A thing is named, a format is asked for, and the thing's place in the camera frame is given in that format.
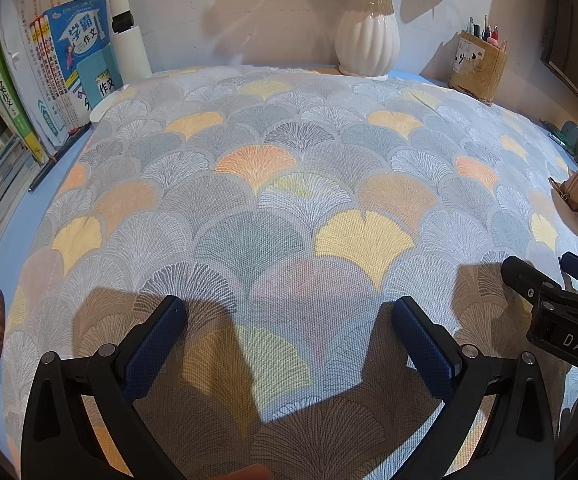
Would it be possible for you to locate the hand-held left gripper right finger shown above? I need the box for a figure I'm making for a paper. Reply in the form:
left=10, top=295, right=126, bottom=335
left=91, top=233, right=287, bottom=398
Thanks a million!
left=391, top=296, right=557, bottom=480

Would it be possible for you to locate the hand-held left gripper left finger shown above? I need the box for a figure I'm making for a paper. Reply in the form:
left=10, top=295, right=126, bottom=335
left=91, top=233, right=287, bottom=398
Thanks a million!
left=21, top=295, right=187, bottom=480

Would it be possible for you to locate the row of books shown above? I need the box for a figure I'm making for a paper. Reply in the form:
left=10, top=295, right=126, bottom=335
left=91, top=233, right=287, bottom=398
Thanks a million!
left=0, top=0, right=126, bottom=162

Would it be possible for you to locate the bunch of pens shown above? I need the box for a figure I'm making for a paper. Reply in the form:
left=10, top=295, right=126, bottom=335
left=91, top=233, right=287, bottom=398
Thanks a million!
left=464, top=15, right=508, bottom=54

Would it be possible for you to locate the white desk lamp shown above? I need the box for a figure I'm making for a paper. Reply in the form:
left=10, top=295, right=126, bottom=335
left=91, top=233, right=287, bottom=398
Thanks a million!
left=90, top=0, right=153, bottom=123

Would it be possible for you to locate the green plastic tool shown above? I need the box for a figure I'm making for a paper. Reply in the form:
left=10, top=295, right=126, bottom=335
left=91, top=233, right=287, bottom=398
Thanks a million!
left=542, top=119, right=578, bottom=171

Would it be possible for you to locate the black pen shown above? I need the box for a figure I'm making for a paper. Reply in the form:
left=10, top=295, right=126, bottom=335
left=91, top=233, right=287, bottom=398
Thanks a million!
left=28, top=124, right=92, bottom=194

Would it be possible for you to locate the white ribbed vase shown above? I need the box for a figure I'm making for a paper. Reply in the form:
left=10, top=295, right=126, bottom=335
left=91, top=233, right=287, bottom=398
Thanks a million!
left=333, top=0, right=401, bottom=79

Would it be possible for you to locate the person's left hand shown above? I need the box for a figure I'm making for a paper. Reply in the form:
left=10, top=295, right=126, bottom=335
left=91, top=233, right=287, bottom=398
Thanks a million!
left=216, top=464, right=274, bottom=480

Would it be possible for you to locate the wooden pen holder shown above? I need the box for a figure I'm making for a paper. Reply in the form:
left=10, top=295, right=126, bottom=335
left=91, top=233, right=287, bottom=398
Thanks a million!
left=448, top=30, right=509, bottom=106

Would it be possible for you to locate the patterned tablecloth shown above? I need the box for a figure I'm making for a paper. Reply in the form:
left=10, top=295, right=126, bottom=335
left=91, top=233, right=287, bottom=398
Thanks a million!
left=1, top=62, right=578, bottom=480

